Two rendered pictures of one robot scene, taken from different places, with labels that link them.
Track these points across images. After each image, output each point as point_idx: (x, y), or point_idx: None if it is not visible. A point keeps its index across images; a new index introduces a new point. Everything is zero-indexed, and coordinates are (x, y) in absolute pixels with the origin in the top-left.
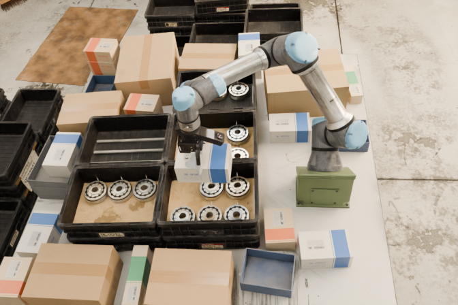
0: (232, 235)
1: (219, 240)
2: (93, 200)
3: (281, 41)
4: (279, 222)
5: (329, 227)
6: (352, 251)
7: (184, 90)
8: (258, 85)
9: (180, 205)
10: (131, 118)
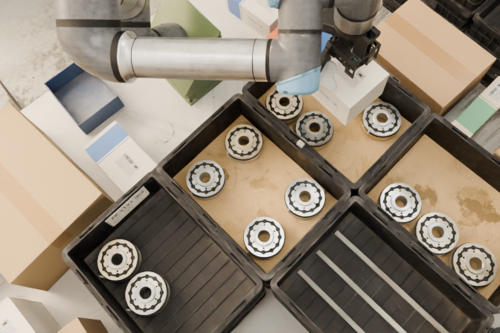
0: None
1: None
2: (486, 248)
3: None
4: None
5: (225, 30)
6: None
7: None
8: (60, 292)
9: (367, 145)
10: None
